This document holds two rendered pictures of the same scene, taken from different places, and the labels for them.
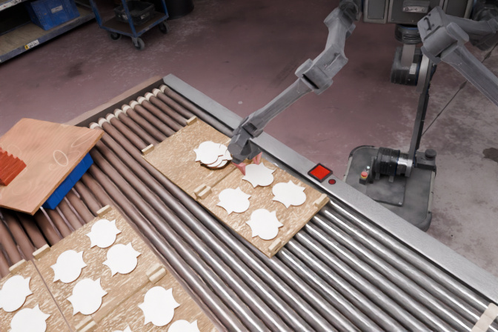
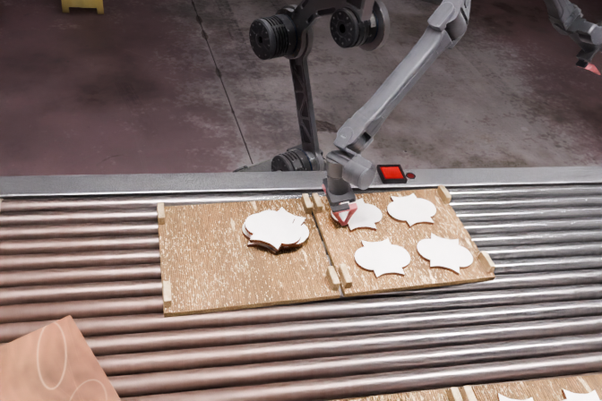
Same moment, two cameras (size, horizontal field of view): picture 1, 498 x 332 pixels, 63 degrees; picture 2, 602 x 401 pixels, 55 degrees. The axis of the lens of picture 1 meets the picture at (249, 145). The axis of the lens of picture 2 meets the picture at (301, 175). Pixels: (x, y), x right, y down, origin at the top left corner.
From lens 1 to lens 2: 1.52 m
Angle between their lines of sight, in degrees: 52
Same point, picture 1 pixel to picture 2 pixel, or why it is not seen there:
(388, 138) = (217, 159)
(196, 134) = (196, 226)
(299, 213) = (446, 219)
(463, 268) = (571, 174)
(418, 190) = not seen: hidden behind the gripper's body
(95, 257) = not seen: outside the picture
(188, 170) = (272, 273)
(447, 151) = (281, 143)
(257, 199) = (396, 238)
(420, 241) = (528, 175)
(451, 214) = not seen: hidden behind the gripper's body
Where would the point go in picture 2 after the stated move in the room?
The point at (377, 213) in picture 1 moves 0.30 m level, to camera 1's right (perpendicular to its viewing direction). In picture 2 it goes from (478, 175) to (494, 132)
